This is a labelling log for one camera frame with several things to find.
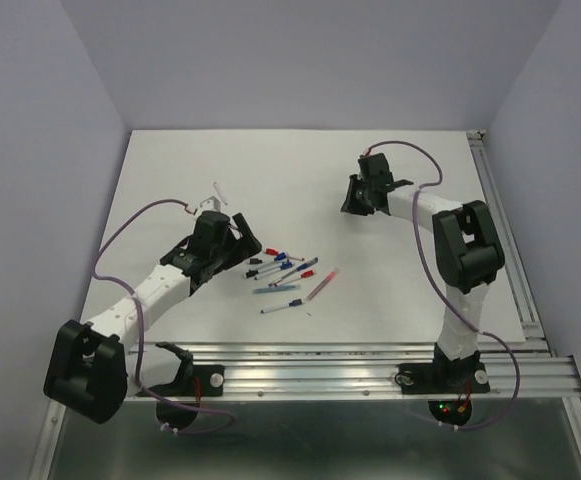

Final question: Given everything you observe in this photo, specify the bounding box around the white marker red end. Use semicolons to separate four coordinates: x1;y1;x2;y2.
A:
213;182;228;206

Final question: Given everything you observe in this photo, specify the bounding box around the pink highlighter pen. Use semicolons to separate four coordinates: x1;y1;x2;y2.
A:
305;269;339;302

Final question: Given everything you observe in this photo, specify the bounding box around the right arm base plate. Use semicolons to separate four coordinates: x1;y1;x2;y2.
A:
395;362;491;395

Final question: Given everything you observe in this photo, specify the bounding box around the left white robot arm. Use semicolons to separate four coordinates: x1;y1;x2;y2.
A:
43;210;262;424

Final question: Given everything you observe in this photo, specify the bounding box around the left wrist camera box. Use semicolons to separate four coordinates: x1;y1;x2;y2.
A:
195;196;223;214

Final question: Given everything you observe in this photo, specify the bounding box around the aluminium right rail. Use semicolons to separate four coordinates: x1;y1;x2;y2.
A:
466;130;554;356

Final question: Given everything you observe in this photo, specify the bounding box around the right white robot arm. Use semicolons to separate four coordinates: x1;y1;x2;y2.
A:
341;153;505;395

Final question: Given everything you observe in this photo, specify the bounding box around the aluminium front rail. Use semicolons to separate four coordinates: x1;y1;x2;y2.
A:
49;342;581;401

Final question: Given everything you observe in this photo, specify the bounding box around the aluminium rail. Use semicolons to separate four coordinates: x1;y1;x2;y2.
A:
49;342;581;401
466;130;554;356

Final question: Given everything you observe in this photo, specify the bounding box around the white marker red cap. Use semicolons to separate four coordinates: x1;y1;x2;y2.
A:
272;269;315;288

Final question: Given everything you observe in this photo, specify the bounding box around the blue gel pen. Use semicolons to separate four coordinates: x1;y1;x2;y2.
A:
254;257;319;283

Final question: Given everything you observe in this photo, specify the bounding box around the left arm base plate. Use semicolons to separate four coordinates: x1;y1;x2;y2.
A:
143;363;225;398

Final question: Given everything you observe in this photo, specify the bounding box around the light blue highlighter pen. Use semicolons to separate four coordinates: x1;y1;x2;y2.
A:
252;284;301;295

